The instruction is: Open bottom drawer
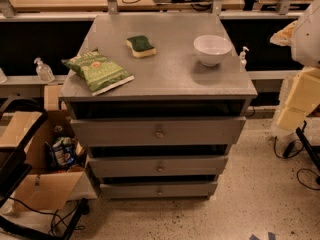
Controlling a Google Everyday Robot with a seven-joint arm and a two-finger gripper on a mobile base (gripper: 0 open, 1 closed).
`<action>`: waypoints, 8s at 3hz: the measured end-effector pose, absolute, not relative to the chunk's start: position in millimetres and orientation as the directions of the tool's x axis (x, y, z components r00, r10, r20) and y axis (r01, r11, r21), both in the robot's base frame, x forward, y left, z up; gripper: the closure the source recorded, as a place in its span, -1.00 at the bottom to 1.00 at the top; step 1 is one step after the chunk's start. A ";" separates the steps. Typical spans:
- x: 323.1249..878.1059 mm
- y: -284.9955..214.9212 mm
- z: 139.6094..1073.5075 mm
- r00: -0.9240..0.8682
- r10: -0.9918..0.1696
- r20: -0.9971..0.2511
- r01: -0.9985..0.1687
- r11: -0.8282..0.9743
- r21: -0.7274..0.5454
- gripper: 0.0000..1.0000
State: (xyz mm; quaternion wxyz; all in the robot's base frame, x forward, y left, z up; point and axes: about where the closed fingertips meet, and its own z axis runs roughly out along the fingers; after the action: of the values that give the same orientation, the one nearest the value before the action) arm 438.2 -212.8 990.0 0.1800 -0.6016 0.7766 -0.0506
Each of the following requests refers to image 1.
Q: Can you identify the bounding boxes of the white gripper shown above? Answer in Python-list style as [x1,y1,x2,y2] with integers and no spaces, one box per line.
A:
[270,21,320,131]

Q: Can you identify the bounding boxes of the grey bottom drawer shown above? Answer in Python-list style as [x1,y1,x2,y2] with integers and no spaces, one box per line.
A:
[100,181,217,199]

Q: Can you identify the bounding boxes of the grey drawer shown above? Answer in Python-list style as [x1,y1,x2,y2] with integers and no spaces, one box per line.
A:
[89,155,228,178]
[100,181,217,199]
[71,117,246,147]

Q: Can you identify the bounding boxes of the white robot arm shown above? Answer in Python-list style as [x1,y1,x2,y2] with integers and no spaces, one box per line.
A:
[270,0,320,132]

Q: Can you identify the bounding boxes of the grey top drawer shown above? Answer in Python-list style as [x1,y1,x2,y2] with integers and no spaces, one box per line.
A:
[71,117,246,147]

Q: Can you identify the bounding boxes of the grey middle drawer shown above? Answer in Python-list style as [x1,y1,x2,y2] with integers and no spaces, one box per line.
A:
[89,155,228,178]

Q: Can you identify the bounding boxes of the white pump bottle right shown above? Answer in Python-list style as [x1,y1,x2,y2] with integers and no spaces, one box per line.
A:
[239,46,250,67]

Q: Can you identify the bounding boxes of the black tripod stand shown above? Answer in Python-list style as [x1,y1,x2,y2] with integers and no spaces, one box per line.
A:
[295,121,320,191]

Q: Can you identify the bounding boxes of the white bowl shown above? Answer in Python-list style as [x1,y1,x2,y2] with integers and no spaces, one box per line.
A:
[193,35,232,66]

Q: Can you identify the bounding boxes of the green yellow sponge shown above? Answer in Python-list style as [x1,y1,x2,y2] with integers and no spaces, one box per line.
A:
[126,35,156,58]

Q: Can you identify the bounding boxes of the green chips bag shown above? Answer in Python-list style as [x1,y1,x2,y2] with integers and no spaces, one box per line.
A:
[63,50,134,96]

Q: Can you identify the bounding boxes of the snack packets in box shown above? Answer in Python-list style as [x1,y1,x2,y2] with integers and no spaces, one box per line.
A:
[45,125,80,169]

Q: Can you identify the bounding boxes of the cardboard box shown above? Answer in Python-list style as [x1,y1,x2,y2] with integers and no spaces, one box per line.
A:
[0,84,98,212]

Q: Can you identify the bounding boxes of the clear sanitizer bottle left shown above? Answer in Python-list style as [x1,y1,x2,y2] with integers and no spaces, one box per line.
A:
[34,57,55,83]

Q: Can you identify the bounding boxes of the black floor cable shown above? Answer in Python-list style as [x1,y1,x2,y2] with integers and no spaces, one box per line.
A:
[273,135,320,191]

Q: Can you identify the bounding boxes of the black cart frame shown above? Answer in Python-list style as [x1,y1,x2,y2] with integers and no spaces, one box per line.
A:
[0,96,89,240]

